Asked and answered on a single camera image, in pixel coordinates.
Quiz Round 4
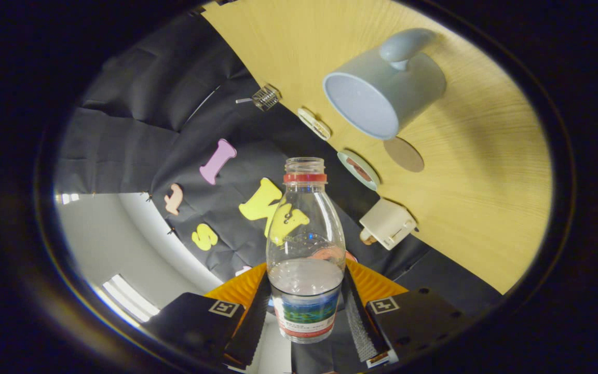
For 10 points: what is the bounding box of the small glass container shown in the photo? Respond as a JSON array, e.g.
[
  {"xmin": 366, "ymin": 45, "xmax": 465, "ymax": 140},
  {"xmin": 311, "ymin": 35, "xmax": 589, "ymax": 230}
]
[{"xmin": 251, "ymin": 84, "xmax": 282, "ymax": 112}]

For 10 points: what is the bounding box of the cream toaster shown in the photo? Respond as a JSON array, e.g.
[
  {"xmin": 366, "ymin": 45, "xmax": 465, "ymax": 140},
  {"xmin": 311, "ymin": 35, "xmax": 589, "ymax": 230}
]
[{"xmin": 359, "ymin": 197, "xmax": 418, "ymax": 251}]

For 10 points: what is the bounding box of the pale blue cup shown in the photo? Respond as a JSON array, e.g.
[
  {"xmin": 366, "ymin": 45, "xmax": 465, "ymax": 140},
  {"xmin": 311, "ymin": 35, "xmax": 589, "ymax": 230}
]
[{"xmin": 322, "ymin": 28, "xmax": 447, "ymax": 141}]

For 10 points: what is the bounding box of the clear plastic juice bottle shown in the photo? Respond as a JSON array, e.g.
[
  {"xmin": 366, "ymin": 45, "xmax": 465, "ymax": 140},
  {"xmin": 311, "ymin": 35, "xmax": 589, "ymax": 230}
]
[{"xmin": 266, "ymin": 157, "xmax": 346, "ymax": 344}]

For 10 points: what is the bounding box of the round brown coaster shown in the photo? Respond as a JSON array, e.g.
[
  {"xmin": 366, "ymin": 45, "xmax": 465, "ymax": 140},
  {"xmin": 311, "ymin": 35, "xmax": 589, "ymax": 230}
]
[{"xmin": 384, "ymin": 137, "xmax": 425, "ymax": 173}]

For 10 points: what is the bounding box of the pale green plate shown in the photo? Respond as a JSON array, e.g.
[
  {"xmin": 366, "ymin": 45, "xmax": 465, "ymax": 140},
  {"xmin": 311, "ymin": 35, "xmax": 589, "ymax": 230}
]
[{"xmin": 337, "ymin": 150, "xmax": 381, "ymax": 191}]

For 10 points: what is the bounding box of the wooden table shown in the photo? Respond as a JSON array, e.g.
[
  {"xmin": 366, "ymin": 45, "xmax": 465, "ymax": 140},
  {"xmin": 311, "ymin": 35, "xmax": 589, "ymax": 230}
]
[{"xmin": 200, "ymin": 0, "xmax": 553, "ymax": 296}]

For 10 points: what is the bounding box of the small white snack dish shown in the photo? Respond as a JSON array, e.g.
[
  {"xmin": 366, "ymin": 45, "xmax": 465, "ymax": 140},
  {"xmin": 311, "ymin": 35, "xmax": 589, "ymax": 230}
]
[{"xmin": 297, "ymin": 108, "xmax": 332, "ymax": 141}]

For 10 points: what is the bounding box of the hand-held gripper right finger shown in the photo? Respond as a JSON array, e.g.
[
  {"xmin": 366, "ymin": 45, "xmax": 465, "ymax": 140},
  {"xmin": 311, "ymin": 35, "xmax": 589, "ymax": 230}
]
[{"xmin": 342, "ymin": 258, "xmax": 473, "ymax": 369}]

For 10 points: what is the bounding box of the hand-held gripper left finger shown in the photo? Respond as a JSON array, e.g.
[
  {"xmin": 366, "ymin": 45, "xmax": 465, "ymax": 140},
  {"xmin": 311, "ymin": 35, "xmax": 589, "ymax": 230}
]
[{"xmin": 141, "ymin": 262, "xmax": 273, "ymax": 370}]

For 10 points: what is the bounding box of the long ceiling light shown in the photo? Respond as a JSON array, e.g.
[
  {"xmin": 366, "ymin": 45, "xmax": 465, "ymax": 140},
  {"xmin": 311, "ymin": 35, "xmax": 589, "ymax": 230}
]
[{"xmin": 102, "ymin": 274, "xmax": 160, "ymax": 323}]

